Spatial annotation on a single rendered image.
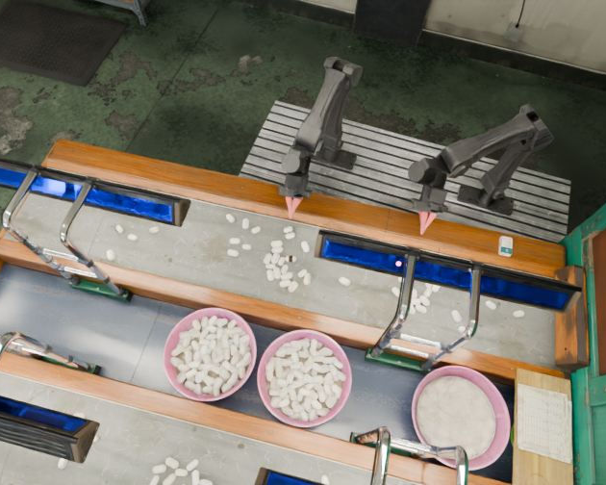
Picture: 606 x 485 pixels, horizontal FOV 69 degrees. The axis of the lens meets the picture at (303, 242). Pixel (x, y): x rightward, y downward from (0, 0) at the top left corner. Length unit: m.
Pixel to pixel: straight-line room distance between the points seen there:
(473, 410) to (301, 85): 2.17
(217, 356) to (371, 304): 0.49
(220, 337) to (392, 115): 1.89
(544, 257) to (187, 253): 1.16
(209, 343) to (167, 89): 1.98
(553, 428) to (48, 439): 1.22
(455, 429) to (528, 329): 0.39
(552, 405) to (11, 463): 1.46
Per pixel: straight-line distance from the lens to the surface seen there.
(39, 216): 1.74
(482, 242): 1.56
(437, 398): 1.39
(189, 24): 3.43
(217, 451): 1.33
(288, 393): 1.34
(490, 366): 1.43
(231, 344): 1.37
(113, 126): 2.92
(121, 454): 1.39
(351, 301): 1.40
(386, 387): 1.42
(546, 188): 1.91
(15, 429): 1.10
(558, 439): 1.45
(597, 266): 1.53
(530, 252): 1.61
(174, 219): 1.17
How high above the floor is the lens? 2.05
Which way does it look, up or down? 64 degrees down
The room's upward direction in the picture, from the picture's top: 2 degrees clockwise
